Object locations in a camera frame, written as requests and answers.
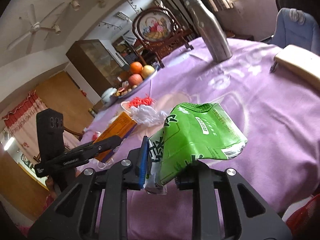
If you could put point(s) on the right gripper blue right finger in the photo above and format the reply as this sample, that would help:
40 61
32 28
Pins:
186 179

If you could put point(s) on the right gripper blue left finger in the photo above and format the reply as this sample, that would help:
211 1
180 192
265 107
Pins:
142 163

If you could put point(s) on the white foam fruit net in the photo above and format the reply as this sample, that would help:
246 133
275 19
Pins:
148 116

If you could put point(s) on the plastic cup with red wrappers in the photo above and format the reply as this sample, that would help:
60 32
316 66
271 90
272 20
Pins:
95 136

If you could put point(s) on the green white milk carton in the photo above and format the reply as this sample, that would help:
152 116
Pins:
189 133

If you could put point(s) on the red foam fruit net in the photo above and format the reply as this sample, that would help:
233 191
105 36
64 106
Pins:
137 101

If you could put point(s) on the person's left hand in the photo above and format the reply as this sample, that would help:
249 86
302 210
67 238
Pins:
51 187

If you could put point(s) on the wooden armchair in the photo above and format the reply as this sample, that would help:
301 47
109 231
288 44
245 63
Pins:
78 135

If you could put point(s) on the red patterned curtain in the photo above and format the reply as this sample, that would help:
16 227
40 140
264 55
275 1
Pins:
35 130

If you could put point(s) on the blue fruit plate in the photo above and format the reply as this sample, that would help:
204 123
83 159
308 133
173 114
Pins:
127 90

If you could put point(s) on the white ceramic lidded jar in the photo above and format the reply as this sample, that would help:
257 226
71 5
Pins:
107 94

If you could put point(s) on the red apple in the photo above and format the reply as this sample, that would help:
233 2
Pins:
135 80

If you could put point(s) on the yellow apple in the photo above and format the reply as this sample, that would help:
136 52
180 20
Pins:
146 71

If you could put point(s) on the orange fruit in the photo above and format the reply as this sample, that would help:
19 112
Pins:
136 67

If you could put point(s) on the brown glass cabinet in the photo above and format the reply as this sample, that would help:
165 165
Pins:
95 63

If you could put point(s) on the purple tablecloth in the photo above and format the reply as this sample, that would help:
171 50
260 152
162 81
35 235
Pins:
277 112

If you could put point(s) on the round embroidered screen ornament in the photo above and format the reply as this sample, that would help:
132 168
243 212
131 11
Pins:
159 32

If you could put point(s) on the red plastic waste basket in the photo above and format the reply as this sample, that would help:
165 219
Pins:
305 222

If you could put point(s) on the white ceiling fan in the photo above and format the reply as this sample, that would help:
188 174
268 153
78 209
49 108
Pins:
35 26

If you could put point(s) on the silver metal bottle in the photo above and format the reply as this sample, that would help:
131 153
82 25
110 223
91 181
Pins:
210 30

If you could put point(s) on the beige long box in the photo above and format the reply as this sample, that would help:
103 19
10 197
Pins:
300 61

